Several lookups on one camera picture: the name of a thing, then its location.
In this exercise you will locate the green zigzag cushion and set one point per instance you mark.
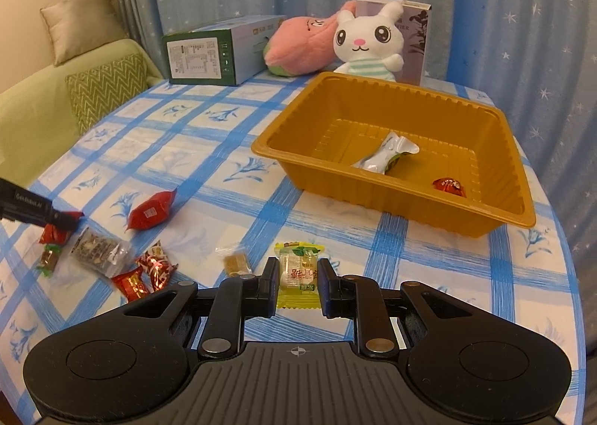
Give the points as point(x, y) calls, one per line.
point(102, 84)

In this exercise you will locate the clear packet brown cube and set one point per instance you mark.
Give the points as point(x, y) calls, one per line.
point(232, 262)

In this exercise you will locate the red pillow snack packet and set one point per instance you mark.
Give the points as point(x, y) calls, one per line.
point(150, 211)

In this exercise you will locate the grey plant print box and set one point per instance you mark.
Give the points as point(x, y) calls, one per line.
point(415, 47)

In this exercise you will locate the pink plush toy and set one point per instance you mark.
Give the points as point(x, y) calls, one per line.
point(298, 45)

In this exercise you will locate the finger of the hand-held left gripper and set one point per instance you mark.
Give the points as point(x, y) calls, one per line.
point(63, 220)

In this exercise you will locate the beige cushion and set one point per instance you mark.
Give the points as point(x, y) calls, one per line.
point(79, 24)

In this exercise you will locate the green sofa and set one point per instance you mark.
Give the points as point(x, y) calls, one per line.
point(28, 98)

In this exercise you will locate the green-ended candy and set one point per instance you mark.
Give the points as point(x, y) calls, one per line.
point(49, 261)

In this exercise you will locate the silver snack packet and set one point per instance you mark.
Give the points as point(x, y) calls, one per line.
point(385, 154)

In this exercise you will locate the red gold wrapped candy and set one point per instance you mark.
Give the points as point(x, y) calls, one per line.
point(129, 286)

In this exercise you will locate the white rabbit plush toy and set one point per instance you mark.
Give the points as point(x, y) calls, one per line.
point(368, 40)

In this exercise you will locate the round red foil candy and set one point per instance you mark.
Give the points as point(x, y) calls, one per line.
point(448, 185)

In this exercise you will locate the yellow green clear snack packet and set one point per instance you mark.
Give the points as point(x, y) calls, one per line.
point(298, 273)

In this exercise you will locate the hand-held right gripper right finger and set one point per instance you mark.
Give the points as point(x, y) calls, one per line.
point(326, 289)

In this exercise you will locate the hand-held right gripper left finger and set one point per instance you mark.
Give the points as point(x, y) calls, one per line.
point(269, 289)

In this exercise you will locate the red white patterned candy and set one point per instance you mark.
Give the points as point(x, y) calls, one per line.
point(156, 264)

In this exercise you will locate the yellow plastic tray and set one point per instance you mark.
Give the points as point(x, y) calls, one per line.
point(326, 126)

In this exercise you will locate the clear packet dark nut bar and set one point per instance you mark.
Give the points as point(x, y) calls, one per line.
point(100, 251)

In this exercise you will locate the small red candy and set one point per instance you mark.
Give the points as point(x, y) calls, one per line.
point(55, 235)

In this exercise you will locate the blue checked tablecloth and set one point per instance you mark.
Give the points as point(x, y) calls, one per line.
point(186, 150)

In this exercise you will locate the green white carton box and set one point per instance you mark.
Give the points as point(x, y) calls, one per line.
point(210, 52)

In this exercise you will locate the blue star curtain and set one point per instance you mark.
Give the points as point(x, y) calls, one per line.
point(513, 10)

